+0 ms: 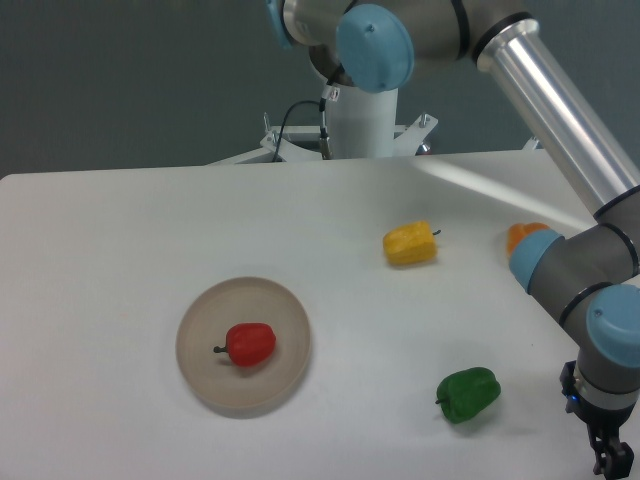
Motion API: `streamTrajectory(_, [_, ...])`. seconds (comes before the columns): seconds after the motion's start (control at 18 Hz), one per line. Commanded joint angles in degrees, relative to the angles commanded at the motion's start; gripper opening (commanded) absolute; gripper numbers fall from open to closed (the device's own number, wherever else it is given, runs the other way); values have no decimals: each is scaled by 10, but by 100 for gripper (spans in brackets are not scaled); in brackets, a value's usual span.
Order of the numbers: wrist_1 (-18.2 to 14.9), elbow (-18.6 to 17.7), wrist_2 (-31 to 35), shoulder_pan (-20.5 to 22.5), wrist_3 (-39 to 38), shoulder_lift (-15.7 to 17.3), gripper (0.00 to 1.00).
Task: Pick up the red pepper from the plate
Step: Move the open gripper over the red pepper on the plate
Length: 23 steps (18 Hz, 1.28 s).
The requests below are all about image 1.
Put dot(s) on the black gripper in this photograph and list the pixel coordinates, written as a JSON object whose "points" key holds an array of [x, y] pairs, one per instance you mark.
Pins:
{"points": [[604, 413]]}

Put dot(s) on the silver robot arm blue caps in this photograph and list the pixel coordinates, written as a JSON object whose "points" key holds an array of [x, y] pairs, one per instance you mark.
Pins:
{"points": [[583, 282]]}

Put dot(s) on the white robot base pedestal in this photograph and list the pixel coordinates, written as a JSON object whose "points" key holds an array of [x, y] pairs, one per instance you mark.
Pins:
{"points": [[347, 123]]}

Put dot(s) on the green bell pepper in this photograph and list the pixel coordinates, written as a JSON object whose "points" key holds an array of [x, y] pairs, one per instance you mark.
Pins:
{"points": [[464, 394]]}

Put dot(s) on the beige round plate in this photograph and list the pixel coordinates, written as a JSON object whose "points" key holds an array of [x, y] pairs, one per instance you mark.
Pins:
{"points": [[213, 378]]}

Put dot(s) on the orange bell pepper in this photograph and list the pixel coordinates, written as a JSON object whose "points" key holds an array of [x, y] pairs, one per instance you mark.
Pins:
{"points": [[517, 232]]}

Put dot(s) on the yellow bell pepper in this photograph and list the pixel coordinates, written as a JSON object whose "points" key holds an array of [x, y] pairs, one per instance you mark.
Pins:
{"points": [[410, 244]]}

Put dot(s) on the red bell pepper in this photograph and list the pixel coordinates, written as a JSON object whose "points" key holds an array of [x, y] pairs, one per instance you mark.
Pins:
{"points": [[248, 344]]}

